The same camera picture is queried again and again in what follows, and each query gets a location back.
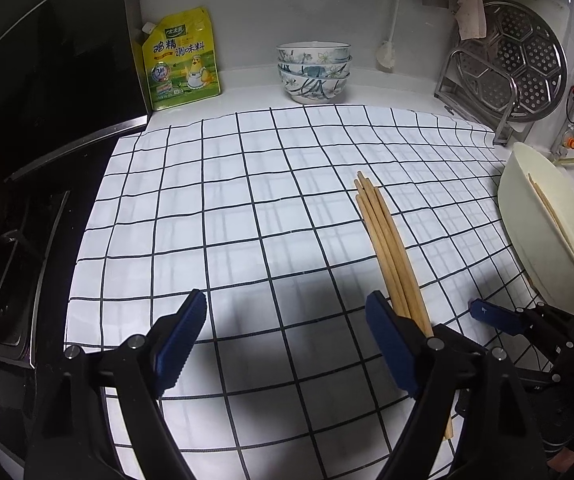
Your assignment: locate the wooden chopstick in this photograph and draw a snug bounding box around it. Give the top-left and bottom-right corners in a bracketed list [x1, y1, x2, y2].
[374, 186, 455, 442]
[527, 173, 574, 277]
[355, 193, 410, 319]
[357, 171, 418, 322]
[364, 176, 428, 334]

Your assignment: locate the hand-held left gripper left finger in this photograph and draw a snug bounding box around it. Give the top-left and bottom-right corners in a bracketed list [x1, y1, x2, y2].
[24, 288, 208, 480]

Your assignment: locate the white black checked cloth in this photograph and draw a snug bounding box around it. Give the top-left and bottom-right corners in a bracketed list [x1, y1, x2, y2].
[64, 105, 544, 480]

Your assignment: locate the cream round plastic basin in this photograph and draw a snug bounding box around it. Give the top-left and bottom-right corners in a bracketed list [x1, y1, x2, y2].
[498, 141, 574, 316]

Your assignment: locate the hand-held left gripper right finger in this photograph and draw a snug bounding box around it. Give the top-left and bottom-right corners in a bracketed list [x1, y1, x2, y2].
[365, 291, 554, 480]

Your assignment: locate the blue floral porcelain bowl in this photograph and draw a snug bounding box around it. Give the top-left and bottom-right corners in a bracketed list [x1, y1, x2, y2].
[281, 71, 350, 105]
[278, 57, 352, 82]
[276, 41, 352, 69]

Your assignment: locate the perforated metal steamer tray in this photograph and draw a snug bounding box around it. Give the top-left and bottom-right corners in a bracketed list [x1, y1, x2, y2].
[454, 0, 568, 122]

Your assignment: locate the metal dish rack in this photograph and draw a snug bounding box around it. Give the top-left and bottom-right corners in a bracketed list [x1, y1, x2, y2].
[434, 46, 530, 147]

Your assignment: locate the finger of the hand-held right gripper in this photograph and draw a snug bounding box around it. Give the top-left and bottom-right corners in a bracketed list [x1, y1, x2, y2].
[468, 298, 574, 361]

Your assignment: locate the yellow seasoning pouch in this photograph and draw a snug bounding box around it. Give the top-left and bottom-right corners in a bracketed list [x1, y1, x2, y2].
[142, 7, 224, 111]

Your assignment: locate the pink hanging towel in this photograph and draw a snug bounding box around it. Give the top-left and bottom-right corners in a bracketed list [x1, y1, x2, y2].
[456, 0, 488, 40]

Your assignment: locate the black gas stove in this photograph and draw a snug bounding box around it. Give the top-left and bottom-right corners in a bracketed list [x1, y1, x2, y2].
[0, 130, 74, 372]

